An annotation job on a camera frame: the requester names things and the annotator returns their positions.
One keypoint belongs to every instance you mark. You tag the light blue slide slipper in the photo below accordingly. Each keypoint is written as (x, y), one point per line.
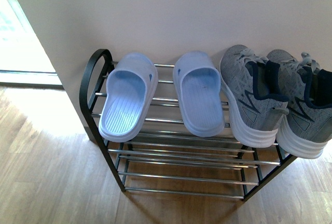
(130, 88)

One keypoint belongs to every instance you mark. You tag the black metal shoe rack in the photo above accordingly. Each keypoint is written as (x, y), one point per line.
(164, 157)

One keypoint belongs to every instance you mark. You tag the grey sneaker with navy lining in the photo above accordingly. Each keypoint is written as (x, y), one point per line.
(306, 130)

